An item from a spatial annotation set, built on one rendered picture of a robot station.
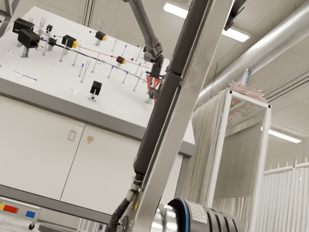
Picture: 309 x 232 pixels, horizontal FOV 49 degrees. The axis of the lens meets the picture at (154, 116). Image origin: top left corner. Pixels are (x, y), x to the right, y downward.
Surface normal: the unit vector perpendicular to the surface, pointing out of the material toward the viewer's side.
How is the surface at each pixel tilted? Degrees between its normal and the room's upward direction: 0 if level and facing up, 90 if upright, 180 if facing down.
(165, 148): 115
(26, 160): 90
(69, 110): 90
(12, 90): 90
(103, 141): 90
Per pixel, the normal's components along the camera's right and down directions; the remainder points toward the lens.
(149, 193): 0.15, 0.15
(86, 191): 0.31, -0.26
